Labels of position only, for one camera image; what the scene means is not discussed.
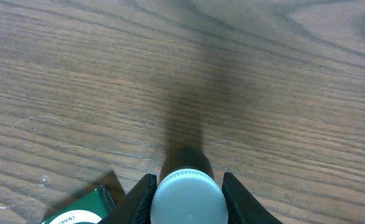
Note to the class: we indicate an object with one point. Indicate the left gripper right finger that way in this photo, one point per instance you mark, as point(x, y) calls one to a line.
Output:
point(243, 208)

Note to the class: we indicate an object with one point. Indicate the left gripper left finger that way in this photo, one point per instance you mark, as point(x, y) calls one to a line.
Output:
point(136, 206)

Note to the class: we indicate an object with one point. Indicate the green Zam-Buk box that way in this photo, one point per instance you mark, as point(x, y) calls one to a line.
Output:
point(91, 209)

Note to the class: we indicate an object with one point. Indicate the dark bottle white cap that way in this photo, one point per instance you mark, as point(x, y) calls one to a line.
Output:
point(187, 192)

